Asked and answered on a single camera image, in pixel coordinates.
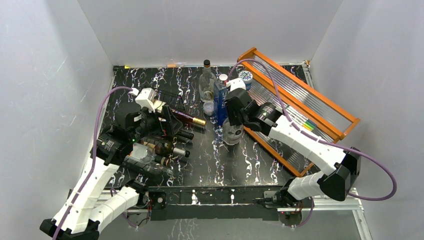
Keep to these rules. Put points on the black aluminium base frame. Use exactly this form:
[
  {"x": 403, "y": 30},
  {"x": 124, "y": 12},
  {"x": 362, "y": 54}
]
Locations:
[{"x": 160, "y": 203}]

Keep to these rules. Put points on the black wire wine rack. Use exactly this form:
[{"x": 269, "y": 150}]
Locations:
[{"x": 150, "y": 168}]

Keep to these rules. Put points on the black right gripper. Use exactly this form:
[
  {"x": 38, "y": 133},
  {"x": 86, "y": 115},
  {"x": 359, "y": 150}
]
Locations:
[{"x": 233, "y": 121}]

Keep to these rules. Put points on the tall clear bottle black cap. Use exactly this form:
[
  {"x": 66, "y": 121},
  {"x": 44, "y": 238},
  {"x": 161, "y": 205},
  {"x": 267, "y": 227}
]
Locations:
[{"x": 206, "y": 83}]

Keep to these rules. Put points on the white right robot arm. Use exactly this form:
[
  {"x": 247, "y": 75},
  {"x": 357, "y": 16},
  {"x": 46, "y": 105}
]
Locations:
[{"x": 338, "y": 168}]

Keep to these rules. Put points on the dark green wine bottle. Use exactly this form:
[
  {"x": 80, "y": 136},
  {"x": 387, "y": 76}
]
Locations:
[{"x": 165, "y": 149}]

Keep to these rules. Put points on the blue white round tin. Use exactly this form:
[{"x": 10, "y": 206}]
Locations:
[{"x": 247, "y": 78}]

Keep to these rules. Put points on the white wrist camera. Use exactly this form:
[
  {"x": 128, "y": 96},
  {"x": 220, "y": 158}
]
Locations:
[
  {"x": 234, "y": 84},
  {"x": 147, "y": 98}
]

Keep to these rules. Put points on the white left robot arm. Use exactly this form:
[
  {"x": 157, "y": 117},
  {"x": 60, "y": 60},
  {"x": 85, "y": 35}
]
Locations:
[{"x": 121, "y": 143}]

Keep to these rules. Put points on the clear jar of paper clips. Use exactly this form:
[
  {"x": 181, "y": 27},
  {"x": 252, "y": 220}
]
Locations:
[{"x": 208, "y": 108}]

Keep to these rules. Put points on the brown bottle with gold cap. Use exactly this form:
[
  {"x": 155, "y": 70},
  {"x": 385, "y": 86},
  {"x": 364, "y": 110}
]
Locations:
[{"x": 180, "y": 115}]

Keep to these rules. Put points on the clear bottle with orange label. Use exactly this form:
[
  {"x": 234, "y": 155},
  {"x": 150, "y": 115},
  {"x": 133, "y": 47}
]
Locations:
[{"x": 141, "y": 154}]

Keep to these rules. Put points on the orange framed glass shelf rack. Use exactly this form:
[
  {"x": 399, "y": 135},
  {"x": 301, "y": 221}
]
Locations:
[{"x": 302, "y": 101}]

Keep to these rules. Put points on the blue square glass bottle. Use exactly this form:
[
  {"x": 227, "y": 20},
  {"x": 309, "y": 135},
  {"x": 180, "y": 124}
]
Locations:
[{"x": 220, "y": 91}]

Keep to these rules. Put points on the pack of coloured markers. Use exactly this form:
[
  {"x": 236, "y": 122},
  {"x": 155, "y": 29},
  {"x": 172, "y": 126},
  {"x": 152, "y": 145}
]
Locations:
[{"x": 309, "y": 125}]

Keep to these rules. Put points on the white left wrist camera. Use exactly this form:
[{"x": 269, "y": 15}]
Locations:
[{"x": 147, "y": 98}]

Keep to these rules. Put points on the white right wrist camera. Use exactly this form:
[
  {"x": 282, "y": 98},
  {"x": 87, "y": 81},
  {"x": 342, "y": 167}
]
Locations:
[{"x": 234, "y": 84}]

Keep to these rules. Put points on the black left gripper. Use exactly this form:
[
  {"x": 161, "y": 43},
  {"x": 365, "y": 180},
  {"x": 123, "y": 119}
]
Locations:
[{"x": 173, "y": 124}]

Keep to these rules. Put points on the clear round glass bottle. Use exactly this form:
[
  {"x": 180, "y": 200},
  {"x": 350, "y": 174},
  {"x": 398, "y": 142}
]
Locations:
[{"x": 231, "y": 134}]

